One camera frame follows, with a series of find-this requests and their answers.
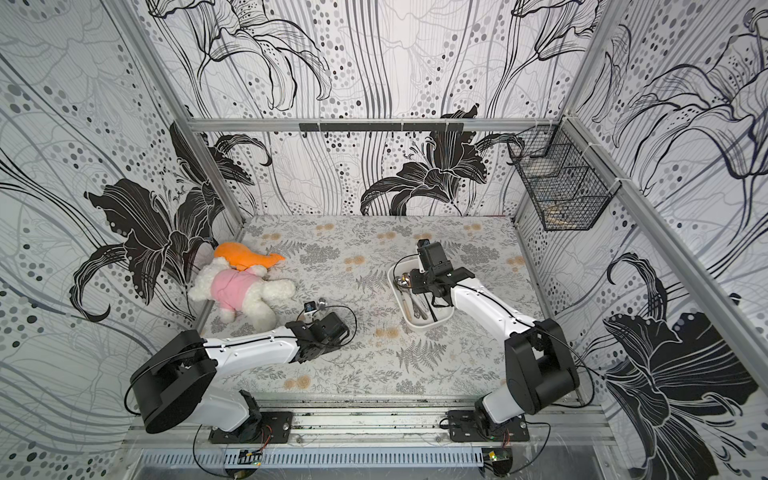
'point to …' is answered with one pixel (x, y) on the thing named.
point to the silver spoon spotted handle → (322, 303)
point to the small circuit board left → (248, 458)
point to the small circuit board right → (500, 457)
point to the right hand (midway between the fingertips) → (422, 274)
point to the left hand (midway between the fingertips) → (329, 346)
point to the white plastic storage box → (441, 313)
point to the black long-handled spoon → (429, 308)
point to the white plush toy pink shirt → (240, 282)
